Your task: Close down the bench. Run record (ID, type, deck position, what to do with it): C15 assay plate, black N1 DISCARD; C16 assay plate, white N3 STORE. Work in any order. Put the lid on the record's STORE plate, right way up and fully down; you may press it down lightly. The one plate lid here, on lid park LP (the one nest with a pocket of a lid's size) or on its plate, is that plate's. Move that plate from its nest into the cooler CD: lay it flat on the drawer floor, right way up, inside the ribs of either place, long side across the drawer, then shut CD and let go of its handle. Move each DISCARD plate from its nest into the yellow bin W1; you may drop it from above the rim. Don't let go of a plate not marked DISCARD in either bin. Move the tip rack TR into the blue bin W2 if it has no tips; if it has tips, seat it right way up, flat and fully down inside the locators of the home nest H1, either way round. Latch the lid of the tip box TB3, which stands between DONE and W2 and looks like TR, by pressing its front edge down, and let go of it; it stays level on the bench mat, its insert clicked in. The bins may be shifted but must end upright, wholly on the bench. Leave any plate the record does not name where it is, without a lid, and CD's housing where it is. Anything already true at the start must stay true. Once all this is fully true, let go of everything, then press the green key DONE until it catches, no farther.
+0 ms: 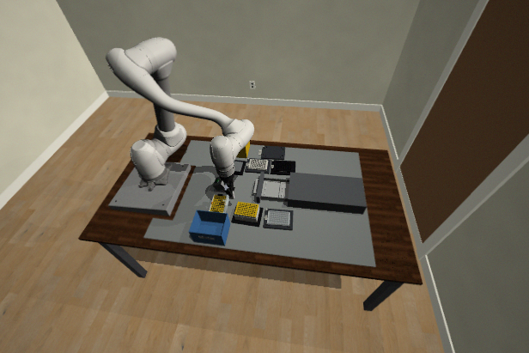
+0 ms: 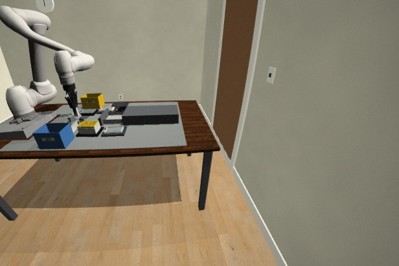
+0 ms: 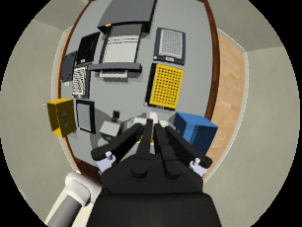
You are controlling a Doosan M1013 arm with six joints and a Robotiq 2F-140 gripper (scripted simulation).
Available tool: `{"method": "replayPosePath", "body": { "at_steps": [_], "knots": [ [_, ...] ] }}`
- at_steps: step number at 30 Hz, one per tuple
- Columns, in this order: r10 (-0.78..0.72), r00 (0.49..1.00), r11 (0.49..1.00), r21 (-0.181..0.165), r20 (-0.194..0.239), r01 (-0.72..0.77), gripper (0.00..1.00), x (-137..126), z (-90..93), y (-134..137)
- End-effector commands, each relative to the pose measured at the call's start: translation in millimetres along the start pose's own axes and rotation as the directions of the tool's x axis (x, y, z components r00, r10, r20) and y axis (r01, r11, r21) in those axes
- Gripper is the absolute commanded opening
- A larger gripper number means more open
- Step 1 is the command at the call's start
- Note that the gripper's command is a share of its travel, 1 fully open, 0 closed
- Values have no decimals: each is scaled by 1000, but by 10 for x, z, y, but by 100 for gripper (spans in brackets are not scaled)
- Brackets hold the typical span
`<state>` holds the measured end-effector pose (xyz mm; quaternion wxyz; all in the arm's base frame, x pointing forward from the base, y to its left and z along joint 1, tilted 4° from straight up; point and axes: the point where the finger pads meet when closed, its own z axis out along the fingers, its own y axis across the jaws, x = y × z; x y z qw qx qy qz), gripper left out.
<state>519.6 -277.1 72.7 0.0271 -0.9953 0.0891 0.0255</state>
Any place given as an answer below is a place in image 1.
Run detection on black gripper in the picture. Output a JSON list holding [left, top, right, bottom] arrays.
[[220, 173, 234, 199]]

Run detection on grey bench mat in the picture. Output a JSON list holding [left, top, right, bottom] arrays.
[[143, 140, 376, 267]]

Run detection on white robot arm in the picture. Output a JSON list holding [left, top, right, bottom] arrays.
[[106, 37, 254, 190]]

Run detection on yellow open-top bin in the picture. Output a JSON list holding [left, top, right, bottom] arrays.
[[236, 141, 250, 158]]

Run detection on blue open-top bin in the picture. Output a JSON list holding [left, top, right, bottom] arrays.
[[189, 210, 230, 246]]

